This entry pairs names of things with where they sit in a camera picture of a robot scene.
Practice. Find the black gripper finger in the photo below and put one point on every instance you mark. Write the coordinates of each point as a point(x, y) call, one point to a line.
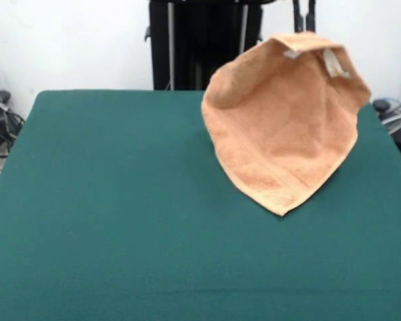
point(298, 16)
point(311, 16)

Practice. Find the tan terry towel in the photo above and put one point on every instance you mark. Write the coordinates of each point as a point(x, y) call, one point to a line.
point(280, 127)

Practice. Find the small black adapter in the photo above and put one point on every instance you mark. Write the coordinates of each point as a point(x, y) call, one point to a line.
point(1, 96)
point(381, 105)

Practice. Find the dark green table cloth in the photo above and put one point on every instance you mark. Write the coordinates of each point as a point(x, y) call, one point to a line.
point(120, 200)

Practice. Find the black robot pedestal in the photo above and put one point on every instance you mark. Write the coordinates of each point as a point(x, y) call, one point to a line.
point(194, 50)

